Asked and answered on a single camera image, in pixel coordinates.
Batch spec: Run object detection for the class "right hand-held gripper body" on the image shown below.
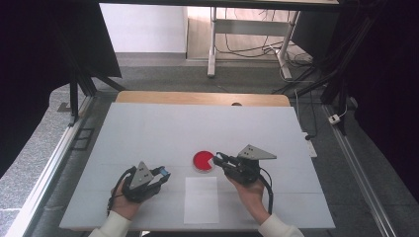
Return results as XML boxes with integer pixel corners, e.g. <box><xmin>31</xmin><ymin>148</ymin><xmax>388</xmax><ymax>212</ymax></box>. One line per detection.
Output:
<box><xmin>223</xmin><ymin>143</ymin><xmax>278</xmax><ymax>186</ymax></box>

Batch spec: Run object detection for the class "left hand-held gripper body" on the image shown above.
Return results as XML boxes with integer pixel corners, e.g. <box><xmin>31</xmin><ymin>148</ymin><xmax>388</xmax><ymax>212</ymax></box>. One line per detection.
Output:
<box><xmin>122</xmin><ymin>161</ymin><xmax>162</xmax><ymax>203</ymax></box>

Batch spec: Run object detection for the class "round red ink pad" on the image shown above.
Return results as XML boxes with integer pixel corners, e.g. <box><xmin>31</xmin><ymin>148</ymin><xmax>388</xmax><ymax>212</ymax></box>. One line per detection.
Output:
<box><xmin>192</xmin><ymin>150</ymin><xmax>216</xmax><ymax>174</ymax></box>

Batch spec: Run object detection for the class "person's left hand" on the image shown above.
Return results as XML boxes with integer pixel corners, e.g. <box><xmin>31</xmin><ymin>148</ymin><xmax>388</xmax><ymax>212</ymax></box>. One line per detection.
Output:
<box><xmin>111</xmin><ymin>181</ymin><xmax>146</xmax><ymax>221</ymax></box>

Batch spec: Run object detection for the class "person's right hand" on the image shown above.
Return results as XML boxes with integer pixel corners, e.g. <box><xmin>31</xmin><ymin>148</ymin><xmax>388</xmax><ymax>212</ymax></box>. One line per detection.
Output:
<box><xmin>226</xmin><ymin>177</ymin><xmax>272</xmax><ymax>225</ymax></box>

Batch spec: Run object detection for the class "large white table cover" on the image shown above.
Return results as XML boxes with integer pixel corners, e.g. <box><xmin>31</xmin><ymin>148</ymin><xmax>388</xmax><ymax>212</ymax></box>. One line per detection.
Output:
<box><xmin>58</xmin><ymin>102</ymin><xmax>336</xmax><ymax>230</ymax></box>

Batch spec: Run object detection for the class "white sheet of paper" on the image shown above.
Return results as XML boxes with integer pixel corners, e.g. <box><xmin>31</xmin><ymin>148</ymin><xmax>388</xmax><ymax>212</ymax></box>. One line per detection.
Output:
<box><xmin>183</xmin><ymin>176</ymin><xmax>220</xmax><ymax>225</ymax></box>

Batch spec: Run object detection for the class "white power strip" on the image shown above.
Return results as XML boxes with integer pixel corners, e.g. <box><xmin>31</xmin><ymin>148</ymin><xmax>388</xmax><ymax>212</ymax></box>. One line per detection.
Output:
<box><xmin>301</xmin><ymin>131</ymin><xmax>318</xmax><ymax>159</ymax></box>

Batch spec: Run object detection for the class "black metal stand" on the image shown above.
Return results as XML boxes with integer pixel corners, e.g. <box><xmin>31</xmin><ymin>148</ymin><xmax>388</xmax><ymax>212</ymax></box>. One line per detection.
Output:
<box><xmin>55</xmin><ymin>33</ymin><xmax>126</xmax><ymax>127</ymax></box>
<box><xmin>273</xmin><ymin>9</ymin><xmax>379</xmax><ymax>136</ymax></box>

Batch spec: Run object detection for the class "dark flat panel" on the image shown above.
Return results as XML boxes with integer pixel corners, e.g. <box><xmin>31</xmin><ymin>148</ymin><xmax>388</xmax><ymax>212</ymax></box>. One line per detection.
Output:
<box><xmin>291</xmin><ymin>9</ymin><xmax>340</xmax><ymax>62</ymax></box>

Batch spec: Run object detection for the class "black curtain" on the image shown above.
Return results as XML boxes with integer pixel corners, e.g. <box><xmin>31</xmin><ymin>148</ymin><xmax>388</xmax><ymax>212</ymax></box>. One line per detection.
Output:
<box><xmin>329</xmin><ymin>0</ymin><xmax>419</xmax><ymax>205</ymax></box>
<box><xmin>0</xmin><ymin>0</ymin><xmax>123</xmax><ymax>179</ymax></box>

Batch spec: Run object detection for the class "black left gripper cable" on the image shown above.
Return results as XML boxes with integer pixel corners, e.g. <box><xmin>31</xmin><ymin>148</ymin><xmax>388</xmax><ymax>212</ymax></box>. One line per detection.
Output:
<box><xmin>107</xmin><ymin>166</ymin><xmax>137</xmax><ymax>216</ymax></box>

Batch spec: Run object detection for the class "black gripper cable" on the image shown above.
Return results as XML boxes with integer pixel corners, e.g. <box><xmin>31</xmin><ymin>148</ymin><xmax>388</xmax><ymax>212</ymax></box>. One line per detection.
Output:
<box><xmin>258</xmin><ymin>167</ymin><xmax>275</xmax><ymax>215</ymax></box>
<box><xmin>107</xmin><ymin>166</ymin><xmax>137</xmax><ymax>216</ymax></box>

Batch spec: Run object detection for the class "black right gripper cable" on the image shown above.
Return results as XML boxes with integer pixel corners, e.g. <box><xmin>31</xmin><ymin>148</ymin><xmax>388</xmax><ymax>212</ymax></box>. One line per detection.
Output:
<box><xmin>258</xmin><ymin>167</ymin><xmax>275</xmax><ymax>215</ymax></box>

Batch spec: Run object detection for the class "black floor cable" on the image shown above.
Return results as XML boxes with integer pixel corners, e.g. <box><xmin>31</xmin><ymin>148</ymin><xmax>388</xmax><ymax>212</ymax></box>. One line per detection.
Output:
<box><xmin>294</xmin><ymin>88</ymin><xmax>319</xmax><ymax>141</ymax></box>

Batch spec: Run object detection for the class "black square floor frame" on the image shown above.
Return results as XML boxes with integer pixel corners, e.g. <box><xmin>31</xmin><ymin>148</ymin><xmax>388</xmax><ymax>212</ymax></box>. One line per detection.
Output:
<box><xmin>71</xmin><ymin>127</ymin><xmax>96</xmax><ymax>152</ymax></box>

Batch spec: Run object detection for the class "aluminium floor rail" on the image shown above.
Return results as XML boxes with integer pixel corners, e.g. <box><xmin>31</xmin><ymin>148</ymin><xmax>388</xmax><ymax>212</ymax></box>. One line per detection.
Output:
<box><xmin>321</xmin><ymin>104</ymin><xmax>398</xmax><ymax>237</ymax></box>
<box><xmin>4</xmin><ymin>95</ymin><xmax>95</xmax><ymax>237</ymax></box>

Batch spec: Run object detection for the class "white desk frame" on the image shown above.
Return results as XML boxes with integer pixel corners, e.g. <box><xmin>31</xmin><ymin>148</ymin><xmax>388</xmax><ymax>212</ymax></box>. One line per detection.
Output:
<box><xmin>207</xmin><ymin>7</ymin><xmax>301</xmax><ymax>80</ymax></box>

